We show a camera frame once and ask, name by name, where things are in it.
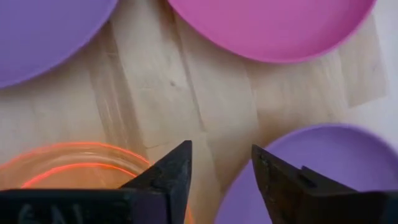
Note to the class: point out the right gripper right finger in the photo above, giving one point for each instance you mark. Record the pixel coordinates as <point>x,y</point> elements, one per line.
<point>326,208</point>

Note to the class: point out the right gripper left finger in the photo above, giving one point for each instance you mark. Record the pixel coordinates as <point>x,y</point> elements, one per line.
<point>93,208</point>

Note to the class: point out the orange transparent plate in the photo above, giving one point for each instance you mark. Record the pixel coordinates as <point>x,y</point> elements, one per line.
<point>77,177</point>

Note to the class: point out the purple plate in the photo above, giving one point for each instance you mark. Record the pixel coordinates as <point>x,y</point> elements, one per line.
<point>37,31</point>
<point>342,155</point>

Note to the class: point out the pink plate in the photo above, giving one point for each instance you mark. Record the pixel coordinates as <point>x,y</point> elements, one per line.
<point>270,25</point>

